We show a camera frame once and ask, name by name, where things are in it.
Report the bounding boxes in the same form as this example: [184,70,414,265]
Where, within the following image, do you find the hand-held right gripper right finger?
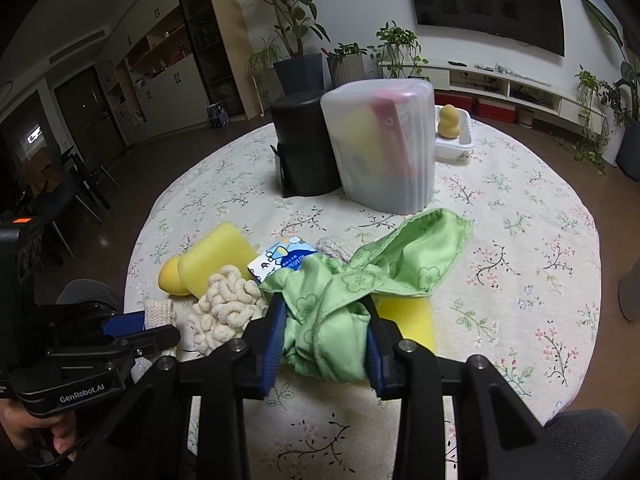
[362,295,576,480]

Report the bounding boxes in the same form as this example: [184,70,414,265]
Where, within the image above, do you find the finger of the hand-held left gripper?
[101,310,148,336]
[117,324,182,361]

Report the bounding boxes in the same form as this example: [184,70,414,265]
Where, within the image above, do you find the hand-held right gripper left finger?
[70,292,296,480]

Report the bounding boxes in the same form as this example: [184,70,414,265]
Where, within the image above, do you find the white knitted scrubber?
[316,236,351,263]
[144,299,177,331]

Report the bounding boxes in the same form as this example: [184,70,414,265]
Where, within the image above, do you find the yellow egg-shaped makeup sponge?
[158,258,193,296]

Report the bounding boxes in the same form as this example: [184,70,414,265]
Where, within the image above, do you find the cream chenille cloth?
[177,264,271,356]

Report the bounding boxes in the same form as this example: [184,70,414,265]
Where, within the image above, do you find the blue tissue pack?
[248,235,318,283]

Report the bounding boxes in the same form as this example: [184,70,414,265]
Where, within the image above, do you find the green floral microfiber cloth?
[259,208,474,382]

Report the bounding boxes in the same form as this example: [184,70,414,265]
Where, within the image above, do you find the white plastic basket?
[434,105,476,165]

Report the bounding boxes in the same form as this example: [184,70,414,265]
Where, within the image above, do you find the person's left hand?
[0,400,81,463]

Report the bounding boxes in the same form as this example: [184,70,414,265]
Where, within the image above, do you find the yellow rectangular sponge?
[177,222,258,298]
[375,296,436,353]

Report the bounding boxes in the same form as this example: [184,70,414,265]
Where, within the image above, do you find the grey fabric chair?
[56,280,123,311]
[542,409,632,480]

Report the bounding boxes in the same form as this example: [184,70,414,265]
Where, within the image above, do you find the dark dining chairs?
[20,145,121,266]

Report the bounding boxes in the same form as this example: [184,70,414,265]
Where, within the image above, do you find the translucent plastic container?
[320,78,436,214]

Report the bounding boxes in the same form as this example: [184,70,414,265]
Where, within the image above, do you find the floral white tablecloth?
[122,115,601,480]

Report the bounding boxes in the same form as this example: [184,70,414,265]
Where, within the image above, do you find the black cylindrical container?
[270,89,343,198]

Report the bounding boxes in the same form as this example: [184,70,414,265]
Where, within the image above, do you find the dark door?
[52,65,126,161]

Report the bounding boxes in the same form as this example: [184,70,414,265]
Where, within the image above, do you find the yellow sponge inside container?
[345,105,396,181]

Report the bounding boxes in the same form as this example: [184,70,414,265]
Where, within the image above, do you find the blue patterned bag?
[206,101,231,128]

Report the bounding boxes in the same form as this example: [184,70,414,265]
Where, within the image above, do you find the pink pack inside container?
[370,91,426,181]

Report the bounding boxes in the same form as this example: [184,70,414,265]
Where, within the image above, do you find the yellow gourd-shaped makeup sponge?
[437,105,462,138]

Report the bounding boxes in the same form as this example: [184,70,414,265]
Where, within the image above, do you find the grey upholstered chair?
[617,262,640,322]

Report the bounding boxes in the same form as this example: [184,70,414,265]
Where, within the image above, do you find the red storage box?
[434,92,473,113]
[475,97,518,123]

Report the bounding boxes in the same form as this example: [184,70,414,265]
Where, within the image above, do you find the tall plant in dark pot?
[235,0,331,96]

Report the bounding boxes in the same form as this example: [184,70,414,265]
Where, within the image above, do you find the plant in ribbed grey pot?
[325,42,368,88]

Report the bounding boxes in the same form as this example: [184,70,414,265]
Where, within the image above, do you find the white low television cabinet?
[380,57,613,141]

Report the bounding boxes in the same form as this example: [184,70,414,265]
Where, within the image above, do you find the dark glass display cabinet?
[172,0,246,121]

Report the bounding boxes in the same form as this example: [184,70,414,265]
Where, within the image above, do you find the thin spindly potted plant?
[245,37,283,81]

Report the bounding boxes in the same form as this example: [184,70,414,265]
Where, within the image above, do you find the trailing green potted plant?
[367,21,431,81]

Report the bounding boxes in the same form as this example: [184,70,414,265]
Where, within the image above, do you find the large-leaved plant in dark pot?
[582,0,640,181]

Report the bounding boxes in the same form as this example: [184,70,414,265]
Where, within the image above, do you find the small-leaved floor plant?
[572,65,626,176]

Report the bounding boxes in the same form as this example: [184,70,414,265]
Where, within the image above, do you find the white wall cabinet with shelves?
[100,0,211,136]

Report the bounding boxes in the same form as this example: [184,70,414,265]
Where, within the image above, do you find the wall-mounted black television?
[404,0,566,57]

